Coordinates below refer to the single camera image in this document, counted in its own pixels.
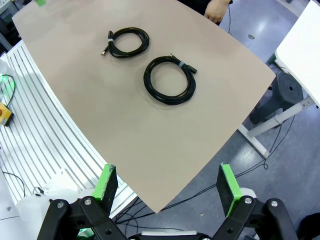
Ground white side table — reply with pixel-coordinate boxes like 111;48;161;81
237;0;320;159

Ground yellow emergency stop box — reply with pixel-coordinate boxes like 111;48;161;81
0;101;13;127

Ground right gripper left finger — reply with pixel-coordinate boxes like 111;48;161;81
37;163;126;240

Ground black emergency stop cable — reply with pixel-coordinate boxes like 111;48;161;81
0;74;17;108

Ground thin black cord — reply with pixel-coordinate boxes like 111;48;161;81
226;3;232;35

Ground black usb cable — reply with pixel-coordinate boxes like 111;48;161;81
100;26;151;60
143;52;198;106

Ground black stand base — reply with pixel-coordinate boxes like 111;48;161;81
249;72;305;126

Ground white aluminium profile platform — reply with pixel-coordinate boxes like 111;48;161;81
0;39;138;218

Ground person's left hand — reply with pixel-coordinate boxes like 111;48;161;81
203;0;230;25

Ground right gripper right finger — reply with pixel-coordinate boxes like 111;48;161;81
212;163;300;240

